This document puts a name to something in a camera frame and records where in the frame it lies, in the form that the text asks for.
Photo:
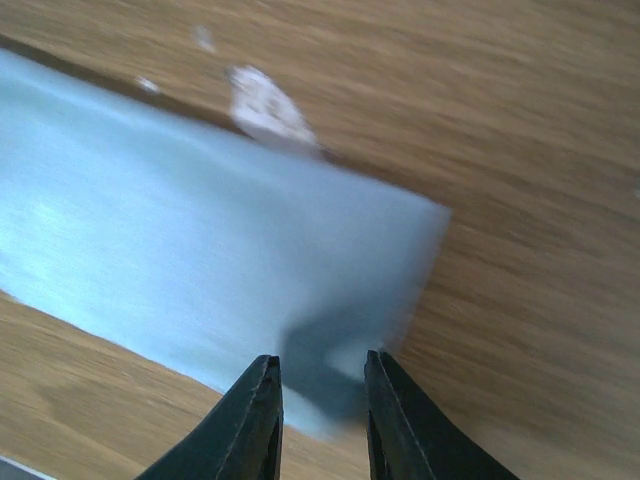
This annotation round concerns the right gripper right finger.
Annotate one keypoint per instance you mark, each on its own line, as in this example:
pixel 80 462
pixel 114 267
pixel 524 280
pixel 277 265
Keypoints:
pixel 410 437

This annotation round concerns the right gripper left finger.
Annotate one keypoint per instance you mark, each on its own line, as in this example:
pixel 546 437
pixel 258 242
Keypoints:
pixel 239 439

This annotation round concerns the light blue cloth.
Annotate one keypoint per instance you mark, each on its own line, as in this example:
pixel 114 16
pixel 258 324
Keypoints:
pixel 200 249

